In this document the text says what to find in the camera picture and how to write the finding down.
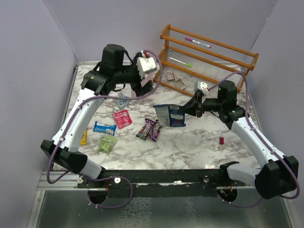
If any pink snack packet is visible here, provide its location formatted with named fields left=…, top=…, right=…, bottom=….
left=112, top=110, right=132, bottom=129

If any blue Burts chips bag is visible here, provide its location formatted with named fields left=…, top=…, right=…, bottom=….
left=153, top=104, right=186, bottom=127

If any wooden shelf rack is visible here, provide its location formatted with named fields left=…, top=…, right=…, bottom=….
left=153, top=24, right=259, bottom=96

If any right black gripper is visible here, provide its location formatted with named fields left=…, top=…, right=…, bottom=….
left=179, top=92, right=225, bottom=118

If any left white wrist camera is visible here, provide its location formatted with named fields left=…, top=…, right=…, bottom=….
left=136, top=51, right=157, bottom=79

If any pink paper bag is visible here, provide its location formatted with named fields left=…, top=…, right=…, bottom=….
left=107, top=73, right=153, bottom=99

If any green tipped white pen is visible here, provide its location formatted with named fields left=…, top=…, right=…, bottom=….
left=169, top=57, right=192, bottom=67

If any green snack packet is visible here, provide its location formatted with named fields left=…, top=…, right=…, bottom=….
left=97, top=136, right=118, bottom=154

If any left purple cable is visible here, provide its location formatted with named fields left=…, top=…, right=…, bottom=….
left=47, top=49, right=163, bottom=209

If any small beige block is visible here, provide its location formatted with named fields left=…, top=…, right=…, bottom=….
left=218, top=144, right=228, bottom=150

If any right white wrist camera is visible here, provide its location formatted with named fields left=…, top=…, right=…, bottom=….
left=194, top=81, right=209, bottom=95

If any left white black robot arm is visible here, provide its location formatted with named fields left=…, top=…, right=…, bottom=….
left=40, top=44, right=159, bottom=188

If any purple m&m's packet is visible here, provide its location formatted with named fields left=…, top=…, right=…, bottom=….
left=149, top=120, right=162, bottom=142
left=136, top=118, right=155, bottom=140

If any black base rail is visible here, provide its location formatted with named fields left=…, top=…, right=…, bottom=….
left=78, top=169, right=244, bottom=199

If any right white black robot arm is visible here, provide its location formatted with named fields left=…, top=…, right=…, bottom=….
left=180, top=80, right=300, bottom=200

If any purple cable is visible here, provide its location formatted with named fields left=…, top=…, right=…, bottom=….
left=205, top=71, right=300, bottom=209
left=47, top=49, right=163, bottom=209

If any pink marker pen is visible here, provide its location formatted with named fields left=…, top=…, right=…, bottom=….
left=185, top=37, right=211, bottom=48

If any aluminium frame rail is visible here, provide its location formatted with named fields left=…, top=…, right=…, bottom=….
left=37, top=171, right=79, bottom=191

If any small red white box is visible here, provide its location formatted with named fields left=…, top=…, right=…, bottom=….
left=166, top=70, right=175, bottom=82

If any yellow m&m's packet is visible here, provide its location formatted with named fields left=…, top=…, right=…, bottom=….
left=80, top=129, right=87, bottom=145

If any purple m&m's packet left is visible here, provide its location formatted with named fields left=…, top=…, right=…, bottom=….
left=136, top=118, right=155, bottom=140

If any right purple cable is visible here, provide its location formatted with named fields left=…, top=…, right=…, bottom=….
left=205, top=71, right=300, bottom=209

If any blue white snack bar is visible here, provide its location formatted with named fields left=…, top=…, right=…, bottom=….
left=93, top=121, right=117, bottom=136

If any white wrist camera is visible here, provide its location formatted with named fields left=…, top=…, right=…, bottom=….
left=136, top=51, right=157, bottom=79
left=194, top=81, right=209, bottom=95

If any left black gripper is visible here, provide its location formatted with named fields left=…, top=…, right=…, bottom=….
left=113, top=52, right=153, bottom=95

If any grey blue snack packet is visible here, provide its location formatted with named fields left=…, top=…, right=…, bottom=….
left=116, top=95, right=131, bottom=110

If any purple m&m's packet right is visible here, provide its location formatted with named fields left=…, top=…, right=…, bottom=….
left=149, top=120, right=162, bottom=142

